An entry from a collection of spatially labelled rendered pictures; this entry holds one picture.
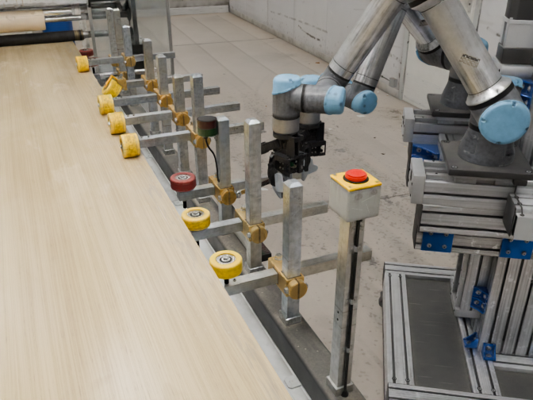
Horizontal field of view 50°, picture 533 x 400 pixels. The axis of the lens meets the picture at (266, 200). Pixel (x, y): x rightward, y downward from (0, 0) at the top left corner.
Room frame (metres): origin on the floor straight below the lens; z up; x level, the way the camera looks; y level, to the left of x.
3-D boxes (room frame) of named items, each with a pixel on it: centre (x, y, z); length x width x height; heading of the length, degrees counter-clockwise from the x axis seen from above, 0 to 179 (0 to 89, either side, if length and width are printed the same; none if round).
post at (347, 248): (0.95, -0.17, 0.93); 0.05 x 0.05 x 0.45; 23
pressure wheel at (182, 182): (1.64, 0.27, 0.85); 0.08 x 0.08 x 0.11
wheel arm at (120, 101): (2.38, 0.44, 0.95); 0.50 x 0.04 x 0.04; 113
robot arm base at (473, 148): (1.49, -0.62, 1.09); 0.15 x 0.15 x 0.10
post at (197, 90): (1.88, 0.23, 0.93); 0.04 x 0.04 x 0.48; 23
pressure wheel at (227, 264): (1.16, 0.10, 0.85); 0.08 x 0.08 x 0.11
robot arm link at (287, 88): (1.49, -0.06, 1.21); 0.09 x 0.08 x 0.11; 77
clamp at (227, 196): (1.67, 0.15, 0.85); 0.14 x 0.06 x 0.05; 23
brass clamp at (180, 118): (2.13, 0.34, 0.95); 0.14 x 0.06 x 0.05; 23
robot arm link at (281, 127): (1.49, -0.06, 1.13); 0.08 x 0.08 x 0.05
